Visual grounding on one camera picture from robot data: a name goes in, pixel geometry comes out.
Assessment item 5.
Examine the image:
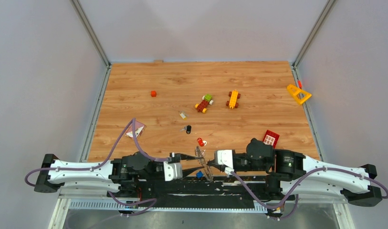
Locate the blue key tag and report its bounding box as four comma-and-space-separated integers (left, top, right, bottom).
196, 171, 205, 179

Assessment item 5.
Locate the red key tag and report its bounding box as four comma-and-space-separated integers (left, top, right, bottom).
197, 137, 208, 147

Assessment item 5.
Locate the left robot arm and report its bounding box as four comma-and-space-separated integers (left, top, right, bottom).
33, 152, 201, 197

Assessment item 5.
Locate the key with black fob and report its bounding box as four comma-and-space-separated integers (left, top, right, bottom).
180, 125, 192, 134

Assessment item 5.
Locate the red window brick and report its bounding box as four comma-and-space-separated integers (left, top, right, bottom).
263, 130, 280, 148

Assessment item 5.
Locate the red playing card deck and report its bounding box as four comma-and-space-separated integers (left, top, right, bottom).
125, 120, 146, 138

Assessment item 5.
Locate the yellow brown toy brick car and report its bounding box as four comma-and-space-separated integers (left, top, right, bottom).
226, 90, 241, 109

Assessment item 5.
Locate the red yellow toy brick car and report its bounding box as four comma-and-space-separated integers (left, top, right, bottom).
195, 94, 214, 114

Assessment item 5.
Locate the yellow triangular brick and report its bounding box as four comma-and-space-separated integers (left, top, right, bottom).
286, 84, 312, 105

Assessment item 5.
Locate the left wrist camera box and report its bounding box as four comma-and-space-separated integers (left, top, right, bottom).
163, 162, 183, 182

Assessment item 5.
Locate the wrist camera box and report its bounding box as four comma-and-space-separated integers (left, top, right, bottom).
163, 162, 183, 182
214, 149, 235, 176

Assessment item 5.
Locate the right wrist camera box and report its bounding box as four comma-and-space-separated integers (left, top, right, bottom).
214, 149, 235, 176

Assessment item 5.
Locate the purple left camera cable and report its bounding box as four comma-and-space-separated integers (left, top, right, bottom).
24, 118, 172, 219

